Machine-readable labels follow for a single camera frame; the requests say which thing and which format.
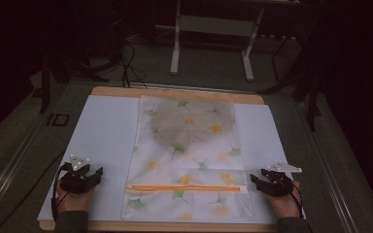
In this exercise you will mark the person's left hand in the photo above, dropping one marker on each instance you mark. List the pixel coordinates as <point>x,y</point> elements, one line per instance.
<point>74,202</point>

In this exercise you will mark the metal floor rail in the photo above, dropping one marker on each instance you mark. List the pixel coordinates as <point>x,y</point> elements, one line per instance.
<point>332,174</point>
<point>6,174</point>

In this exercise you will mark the black stand with tall post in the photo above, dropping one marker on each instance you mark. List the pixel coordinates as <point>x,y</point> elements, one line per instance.
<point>311,87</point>

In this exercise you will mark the white metal stand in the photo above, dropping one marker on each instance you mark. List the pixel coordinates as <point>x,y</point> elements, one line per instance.
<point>213,29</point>

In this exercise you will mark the leaf-print mesh zipper bag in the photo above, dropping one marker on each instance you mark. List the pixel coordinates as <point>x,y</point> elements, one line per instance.
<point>187,168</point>

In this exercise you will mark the white mat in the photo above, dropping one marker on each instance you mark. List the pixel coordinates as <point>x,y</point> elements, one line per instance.
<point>107,136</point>

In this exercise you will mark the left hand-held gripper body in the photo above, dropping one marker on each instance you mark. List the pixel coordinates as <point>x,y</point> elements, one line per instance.
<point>76,181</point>

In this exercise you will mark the person's right hand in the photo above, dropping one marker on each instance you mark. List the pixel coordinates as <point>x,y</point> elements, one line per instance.
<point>283,205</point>

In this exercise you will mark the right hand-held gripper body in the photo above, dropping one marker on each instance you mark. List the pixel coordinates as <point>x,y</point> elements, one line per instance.
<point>280,181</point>

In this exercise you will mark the black rectangular bracket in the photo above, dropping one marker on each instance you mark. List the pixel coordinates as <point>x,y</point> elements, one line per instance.
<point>57,119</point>

